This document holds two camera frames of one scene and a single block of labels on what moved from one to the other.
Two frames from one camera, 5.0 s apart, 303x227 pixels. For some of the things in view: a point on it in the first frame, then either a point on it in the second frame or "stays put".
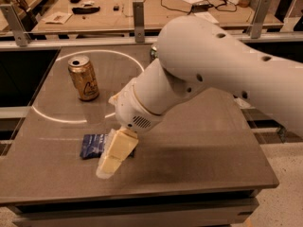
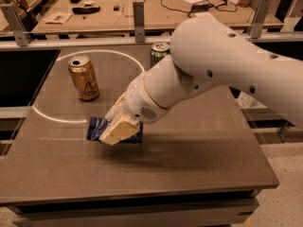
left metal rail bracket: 15,24 stays put
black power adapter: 201,7 stays put
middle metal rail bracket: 138,20 stays put
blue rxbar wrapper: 93,146 to 98,124
